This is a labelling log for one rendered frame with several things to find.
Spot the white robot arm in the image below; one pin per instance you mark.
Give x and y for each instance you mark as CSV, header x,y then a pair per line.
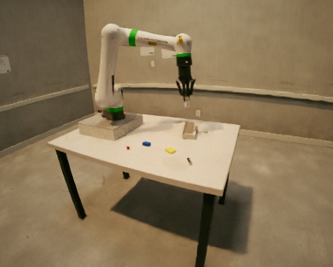
x,y
110,42

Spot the blue rectangular block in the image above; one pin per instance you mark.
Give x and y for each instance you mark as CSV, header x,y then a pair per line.
x,y
146,143

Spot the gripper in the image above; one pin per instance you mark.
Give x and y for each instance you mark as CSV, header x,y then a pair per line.
x,y
185,79

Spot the beige rack of three bins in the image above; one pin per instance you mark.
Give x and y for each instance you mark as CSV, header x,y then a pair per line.
x,y
189,131

